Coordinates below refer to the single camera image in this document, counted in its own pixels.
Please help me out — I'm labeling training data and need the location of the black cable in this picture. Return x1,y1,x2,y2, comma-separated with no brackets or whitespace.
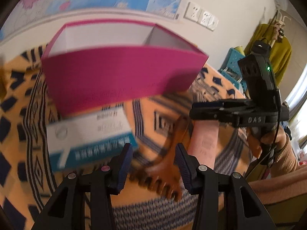
247,90,282,178

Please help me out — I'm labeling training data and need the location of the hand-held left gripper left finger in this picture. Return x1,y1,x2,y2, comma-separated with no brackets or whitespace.
31,143,133,230

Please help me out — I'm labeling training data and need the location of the brown wooden comb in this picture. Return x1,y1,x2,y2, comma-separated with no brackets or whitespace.
129,115,193,202

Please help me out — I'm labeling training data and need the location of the white and teal medicine box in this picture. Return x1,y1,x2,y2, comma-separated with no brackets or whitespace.
46,104,140,173

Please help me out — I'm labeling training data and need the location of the blue perforated plastic stool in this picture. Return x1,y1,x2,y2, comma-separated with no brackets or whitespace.
219,48,253,97

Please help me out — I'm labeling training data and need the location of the person's right forearm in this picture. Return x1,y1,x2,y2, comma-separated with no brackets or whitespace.
248,136,307,205

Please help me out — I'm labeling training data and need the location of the white wall socket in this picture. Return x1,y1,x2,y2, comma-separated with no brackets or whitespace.
183,2,205,23
207,16,219,32
198,10,213,28

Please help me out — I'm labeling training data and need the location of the orange patterned cloth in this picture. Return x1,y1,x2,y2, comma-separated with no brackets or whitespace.
0,43,253,230

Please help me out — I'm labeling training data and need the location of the plain pink tube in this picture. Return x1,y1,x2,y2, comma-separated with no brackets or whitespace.
187,121,220,171

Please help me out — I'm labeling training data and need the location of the pink cardboard box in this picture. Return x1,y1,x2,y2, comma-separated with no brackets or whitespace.
41,18,210,119

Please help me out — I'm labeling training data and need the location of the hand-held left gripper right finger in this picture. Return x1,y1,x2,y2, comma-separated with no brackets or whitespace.
175,143,276,230

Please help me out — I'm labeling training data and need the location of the wooden coat rack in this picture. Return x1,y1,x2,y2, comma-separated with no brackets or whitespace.
268,9,289,46

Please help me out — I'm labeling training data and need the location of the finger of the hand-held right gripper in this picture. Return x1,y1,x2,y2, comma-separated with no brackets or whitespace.
192,99,253,112
189,110,241,127

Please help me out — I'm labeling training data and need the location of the black handbag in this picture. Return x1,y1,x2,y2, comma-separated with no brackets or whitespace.
250,38,272,56

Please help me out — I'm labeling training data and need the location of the mustard yellow garment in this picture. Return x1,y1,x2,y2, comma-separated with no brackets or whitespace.
250,23,293,87

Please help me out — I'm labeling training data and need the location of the person's right hand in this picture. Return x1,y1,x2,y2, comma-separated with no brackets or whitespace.
247,130,289,159

